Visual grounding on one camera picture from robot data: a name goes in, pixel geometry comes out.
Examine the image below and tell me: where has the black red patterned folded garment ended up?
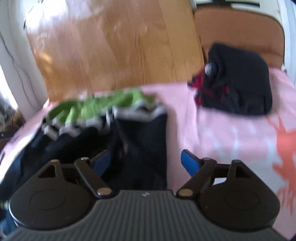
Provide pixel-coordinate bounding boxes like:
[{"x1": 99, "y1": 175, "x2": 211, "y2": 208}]
[{"x1": 188, "y1": 43, "x2": 273, "y2": 116}]

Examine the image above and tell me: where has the green navy white knit sweater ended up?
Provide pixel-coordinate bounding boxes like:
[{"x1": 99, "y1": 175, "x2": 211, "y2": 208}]
[{"x1": 1, "y1": 90, "x2": 168, "y2": 237}]

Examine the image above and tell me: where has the pink printed bed sheet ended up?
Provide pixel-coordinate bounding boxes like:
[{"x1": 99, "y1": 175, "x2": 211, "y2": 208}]
[{"x1": 4, "y1": 68, "x2": 295, "y2": 240}]

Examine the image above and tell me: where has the brown perforated cushion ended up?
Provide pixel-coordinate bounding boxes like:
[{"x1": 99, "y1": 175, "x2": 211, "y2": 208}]
[{"x1": 194, "y1": 6, "x2": 285, "y2": 69}]

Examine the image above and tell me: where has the wood grain headboard panel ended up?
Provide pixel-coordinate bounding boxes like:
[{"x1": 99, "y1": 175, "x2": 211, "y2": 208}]
[{"x1": 25, "y1": 1, "x2": 204, "y2": 101}]

